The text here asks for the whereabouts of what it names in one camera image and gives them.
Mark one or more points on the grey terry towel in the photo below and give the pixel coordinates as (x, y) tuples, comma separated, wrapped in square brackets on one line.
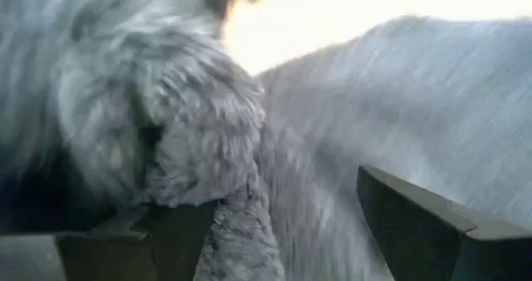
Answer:
[(374, 106)]

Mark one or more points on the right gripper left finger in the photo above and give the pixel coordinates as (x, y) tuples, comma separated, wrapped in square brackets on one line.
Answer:
[(124, 256)]

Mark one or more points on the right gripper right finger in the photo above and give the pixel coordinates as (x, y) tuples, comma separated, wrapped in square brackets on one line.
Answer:
[(415, 239)]

